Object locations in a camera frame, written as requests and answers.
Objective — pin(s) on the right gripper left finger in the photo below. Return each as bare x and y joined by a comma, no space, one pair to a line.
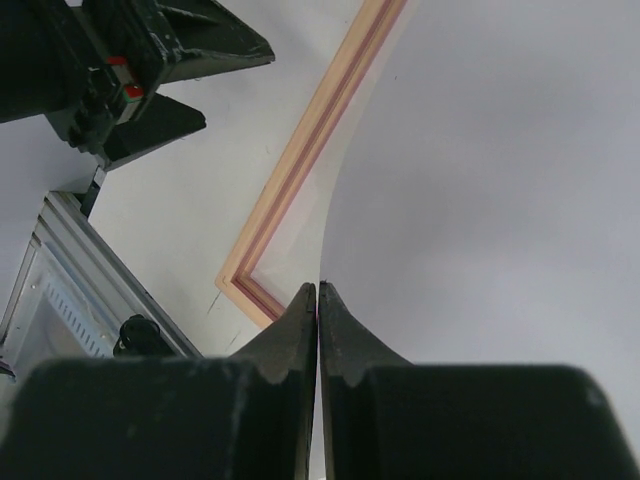
245,416

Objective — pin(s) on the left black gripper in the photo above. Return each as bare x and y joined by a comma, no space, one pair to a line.
50,66

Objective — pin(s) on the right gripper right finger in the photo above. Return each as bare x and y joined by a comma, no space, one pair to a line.
388,418

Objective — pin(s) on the pink picture frame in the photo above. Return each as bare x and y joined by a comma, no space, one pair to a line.
357,51

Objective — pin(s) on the landscape photo print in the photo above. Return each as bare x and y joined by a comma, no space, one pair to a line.
488,205

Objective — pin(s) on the clear acrylic sheet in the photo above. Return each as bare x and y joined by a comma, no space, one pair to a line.
292,256

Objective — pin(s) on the aluminium front rail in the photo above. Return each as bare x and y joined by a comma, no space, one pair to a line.
64,247

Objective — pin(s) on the left white slotted cable duct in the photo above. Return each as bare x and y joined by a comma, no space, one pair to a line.
79,321

